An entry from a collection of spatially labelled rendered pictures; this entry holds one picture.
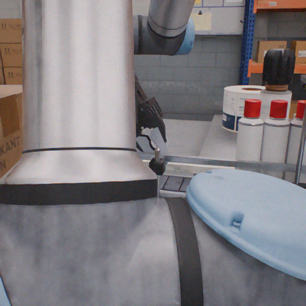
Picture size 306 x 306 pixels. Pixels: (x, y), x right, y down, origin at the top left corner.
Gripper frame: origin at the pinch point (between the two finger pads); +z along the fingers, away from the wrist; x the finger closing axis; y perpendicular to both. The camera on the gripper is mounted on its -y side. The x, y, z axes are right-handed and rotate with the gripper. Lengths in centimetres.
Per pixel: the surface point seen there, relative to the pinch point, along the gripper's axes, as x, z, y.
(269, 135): -23.9, 4.3, -1.7
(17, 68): 195, -106, 259
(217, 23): -5, -49, 418
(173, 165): -0.5, 3.0, 3.5
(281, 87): -30.7, 1.2, 25.8
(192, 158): -7.8, 1.6, -3.8
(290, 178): -23.8, 14.8, -1.2
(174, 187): -0.1, 6.3, -2.0
